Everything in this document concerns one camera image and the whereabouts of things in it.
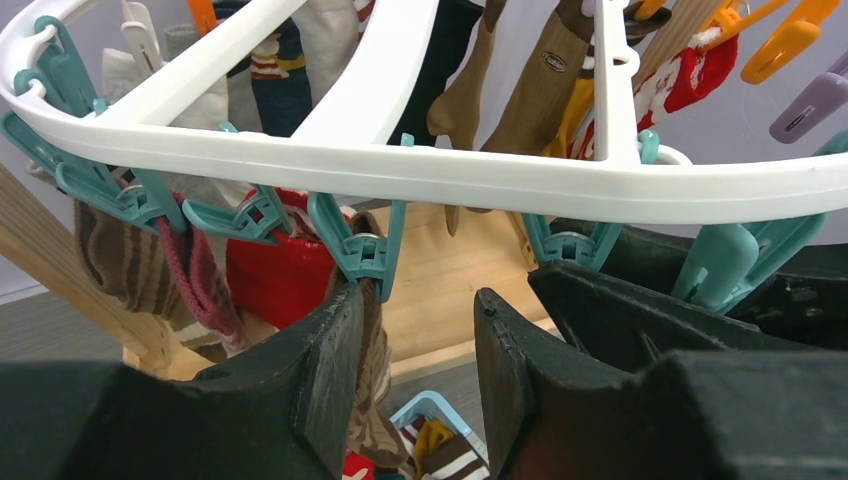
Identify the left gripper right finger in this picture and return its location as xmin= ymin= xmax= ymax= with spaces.
xmin=474 ymin=288 xmax=847 ymax=479

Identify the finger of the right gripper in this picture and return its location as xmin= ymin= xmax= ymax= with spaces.
xmin=549 ymin=217 xmax=848 ymax=352
xmin=528 ymin=261 xmax=815 ymax=372

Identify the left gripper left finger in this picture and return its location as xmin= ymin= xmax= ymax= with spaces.
xmin=1 ymin=284 xmax=363 ymax=479

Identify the teal clothes clip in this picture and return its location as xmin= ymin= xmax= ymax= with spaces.
xmin=307 ymin=133 xmax=416 ymax=305
xmin=521 ymin=129 xmax=661 ymax=274
xmin=181 ymin=122 xmax=294 ymax=248

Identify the brown beige striped sock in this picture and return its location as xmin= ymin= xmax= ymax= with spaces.
xmin=327 ymin=210 xmax=412 ymax=470

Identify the white oval clip hanger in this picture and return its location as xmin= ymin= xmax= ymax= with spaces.
xmin=1 ymin=1 xmax=847 ymax=225

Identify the beige maroon-toe sock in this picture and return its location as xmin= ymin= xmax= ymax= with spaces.
xmin=156 ymin=192 xmax=252 ymax=358

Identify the wooden hanger stand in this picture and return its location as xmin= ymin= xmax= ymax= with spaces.
xmin=0 ymin=0 xmax=730 ymax=382

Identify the light blue plastic basket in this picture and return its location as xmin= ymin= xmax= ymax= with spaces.
xmin=390 ymin=391 xmax=491 ymax=479

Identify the brown striped hanging sock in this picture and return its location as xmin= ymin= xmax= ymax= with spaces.
xmin=73 ymin=200 xmax=226 ymax=362

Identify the red white striped sock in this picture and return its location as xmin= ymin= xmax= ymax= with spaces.
xmin=567 ymin=27 xmax=738 ymax=160

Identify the black hanging sock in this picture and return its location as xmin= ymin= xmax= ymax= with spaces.
xmin=387 ymin=0 xmax=483 ymax=146

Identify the grey white hanging sock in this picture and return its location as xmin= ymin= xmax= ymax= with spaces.
xmin=2 ymin=13 xmax=290 ymax=210

